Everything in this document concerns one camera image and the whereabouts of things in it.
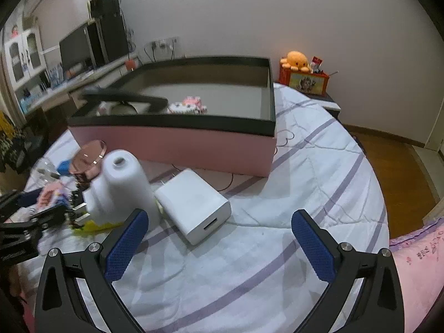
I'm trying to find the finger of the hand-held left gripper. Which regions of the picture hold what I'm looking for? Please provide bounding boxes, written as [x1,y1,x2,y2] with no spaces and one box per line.
[0,189,44,223]
[28,204,75,231]

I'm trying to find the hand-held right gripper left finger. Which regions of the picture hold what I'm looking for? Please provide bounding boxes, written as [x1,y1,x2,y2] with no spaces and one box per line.
[34,208,150,333]

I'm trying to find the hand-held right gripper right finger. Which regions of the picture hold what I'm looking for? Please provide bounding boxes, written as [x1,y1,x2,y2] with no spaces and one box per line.
[291,209,405,333]

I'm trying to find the clear glass bottle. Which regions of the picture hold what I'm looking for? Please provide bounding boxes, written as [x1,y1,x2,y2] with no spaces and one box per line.
[33,158,61,181]

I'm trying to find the yellow highlighter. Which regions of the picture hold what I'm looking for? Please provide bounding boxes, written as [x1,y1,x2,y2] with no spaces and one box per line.
[70,219,122,234]

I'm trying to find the white cylindrical device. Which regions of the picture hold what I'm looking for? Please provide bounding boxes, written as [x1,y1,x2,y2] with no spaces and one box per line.
[85,149,162,224]

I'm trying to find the white charger block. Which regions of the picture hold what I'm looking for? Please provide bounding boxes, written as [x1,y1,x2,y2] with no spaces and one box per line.
[153,168,232,246]

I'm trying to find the pink box with black rim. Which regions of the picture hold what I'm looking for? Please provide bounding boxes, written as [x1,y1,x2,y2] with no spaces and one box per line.
[67,55,278,177]

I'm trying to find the blue plastic case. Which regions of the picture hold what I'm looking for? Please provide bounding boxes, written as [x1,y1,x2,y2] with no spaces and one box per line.
[56,160,75,176]

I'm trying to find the black office chair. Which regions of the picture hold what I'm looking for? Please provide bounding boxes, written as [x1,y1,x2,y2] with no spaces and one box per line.
[7,111,49,174]

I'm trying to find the white striped quilt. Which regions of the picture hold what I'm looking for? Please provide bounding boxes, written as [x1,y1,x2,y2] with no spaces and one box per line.
[21,83,391,333]

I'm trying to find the yellow leopard print clothes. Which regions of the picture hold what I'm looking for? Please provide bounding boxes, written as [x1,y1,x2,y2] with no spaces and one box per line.
[0,109,21,174]

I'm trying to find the rose gold lidded jar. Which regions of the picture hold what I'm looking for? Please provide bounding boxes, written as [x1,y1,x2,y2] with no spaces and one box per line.
[68,140,107,190]

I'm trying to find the pink embroidered quilt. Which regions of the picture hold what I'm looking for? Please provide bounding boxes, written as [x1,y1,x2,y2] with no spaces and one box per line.
[388,217,444,333]

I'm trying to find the blue white carton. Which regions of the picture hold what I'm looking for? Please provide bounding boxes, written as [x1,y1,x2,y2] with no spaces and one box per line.
[49,65,65,87]

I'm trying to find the white desk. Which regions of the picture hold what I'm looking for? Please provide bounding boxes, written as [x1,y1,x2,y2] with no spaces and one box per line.
[19,50,139,125]

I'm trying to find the white glass-door cabinet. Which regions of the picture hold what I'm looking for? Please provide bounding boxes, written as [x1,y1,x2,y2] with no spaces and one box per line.
[3,28,47,84]

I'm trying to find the black computer monitor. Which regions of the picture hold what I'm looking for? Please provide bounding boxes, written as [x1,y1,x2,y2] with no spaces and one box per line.
[59,22,92,73]

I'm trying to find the red printed storage box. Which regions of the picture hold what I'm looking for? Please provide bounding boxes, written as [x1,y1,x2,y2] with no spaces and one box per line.
[278,66,329,96]

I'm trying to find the black computer tower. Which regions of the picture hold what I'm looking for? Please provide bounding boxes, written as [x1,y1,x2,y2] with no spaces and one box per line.
[87,17,130,66]

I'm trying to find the orange octopus plush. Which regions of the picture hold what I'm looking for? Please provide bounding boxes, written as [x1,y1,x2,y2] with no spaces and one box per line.
[280,51,311,73]

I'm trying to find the black speaker box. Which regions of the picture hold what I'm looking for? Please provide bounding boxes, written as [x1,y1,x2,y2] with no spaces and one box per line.
[89,0,122,21]

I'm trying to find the black power cable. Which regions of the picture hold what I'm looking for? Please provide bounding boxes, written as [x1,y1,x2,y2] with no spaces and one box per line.
[143,43,157,65]

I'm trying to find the white wall outlet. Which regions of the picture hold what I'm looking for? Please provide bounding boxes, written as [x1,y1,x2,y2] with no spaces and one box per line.
[150,36,179,50]

